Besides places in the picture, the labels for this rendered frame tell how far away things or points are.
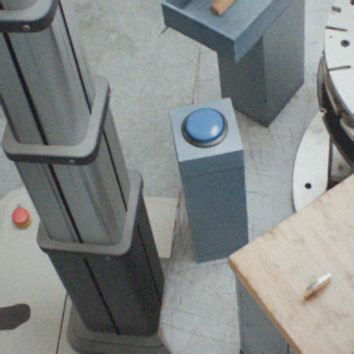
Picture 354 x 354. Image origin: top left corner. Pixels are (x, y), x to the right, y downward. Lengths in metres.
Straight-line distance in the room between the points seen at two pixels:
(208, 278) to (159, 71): 1.23
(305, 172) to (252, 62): 0.17
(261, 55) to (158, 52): 1.25
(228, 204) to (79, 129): 0.20
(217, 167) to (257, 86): 0.25
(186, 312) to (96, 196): 0.20
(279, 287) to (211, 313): 0.31
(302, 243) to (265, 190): 0.36
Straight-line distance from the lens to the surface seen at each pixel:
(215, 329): 1.16
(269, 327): 0.93
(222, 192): 1.05
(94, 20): 2.50
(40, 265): 1.83
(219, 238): 1.15
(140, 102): 2.30
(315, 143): 1.26
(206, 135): 0.98
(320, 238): 0.89
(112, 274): 1.43
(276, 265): 0.88
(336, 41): 0.99
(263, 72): 1.19
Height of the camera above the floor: 1.86
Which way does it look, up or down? 59 degrees down
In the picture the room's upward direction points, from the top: 10 degrees counter-clockwise
